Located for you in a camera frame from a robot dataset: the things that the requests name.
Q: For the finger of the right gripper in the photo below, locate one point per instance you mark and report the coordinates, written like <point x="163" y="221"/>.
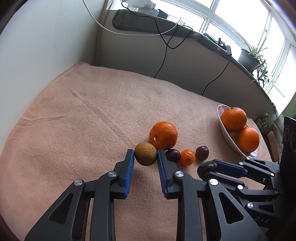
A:
<point x="250" y="168"/>
<point x="222" y="182"/>

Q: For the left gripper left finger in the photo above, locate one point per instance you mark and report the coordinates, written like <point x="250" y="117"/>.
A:
<point x="66" y="218"/>

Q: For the white floral bowl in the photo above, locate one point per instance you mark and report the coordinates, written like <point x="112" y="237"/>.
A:
<point x="230" y="137"/>

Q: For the black adapter on sill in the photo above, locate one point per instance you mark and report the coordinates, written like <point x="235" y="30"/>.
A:
<point x="225" y="47"/>

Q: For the cardboard box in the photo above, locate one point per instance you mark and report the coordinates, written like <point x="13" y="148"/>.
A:
<point x="272" y="145"/>

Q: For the large rough orange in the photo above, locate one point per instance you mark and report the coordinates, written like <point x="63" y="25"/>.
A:
<point x="163" y="135"/>

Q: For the smooth orange in bowl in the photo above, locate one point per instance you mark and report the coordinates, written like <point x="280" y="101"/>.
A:
<point x="247" y="139"/>

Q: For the small tangerine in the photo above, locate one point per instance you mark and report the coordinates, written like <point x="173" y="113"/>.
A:
<point x="188" y="157"/>

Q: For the potted spider plant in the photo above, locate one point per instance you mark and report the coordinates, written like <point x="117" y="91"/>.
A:
<point x="252" y="60"/>

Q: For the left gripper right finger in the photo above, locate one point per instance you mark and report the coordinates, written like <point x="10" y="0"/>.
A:
<point x="205" y="207"/>

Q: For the green snack box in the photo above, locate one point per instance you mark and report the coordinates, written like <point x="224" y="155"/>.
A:
<point x="262" y="121"/>

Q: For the dark plum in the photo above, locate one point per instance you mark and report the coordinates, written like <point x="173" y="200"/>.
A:
<point x="206" y="168"/>
<point x="173" y="155"/>
<point x="202" y="153"/>

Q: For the rough orange in bowl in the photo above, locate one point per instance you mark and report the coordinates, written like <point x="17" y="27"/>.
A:
<point x="234" y="119"/>

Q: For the white power adapter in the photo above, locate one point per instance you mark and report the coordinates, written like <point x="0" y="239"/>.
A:
<point x="147" y="7"/>

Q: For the dark green sill cloth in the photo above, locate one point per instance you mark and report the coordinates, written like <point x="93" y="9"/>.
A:
<point x="157" y="47"/>

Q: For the brown kiwi fruit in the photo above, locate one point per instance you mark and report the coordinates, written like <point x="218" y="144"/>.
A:
<point x="145" y="154"/>

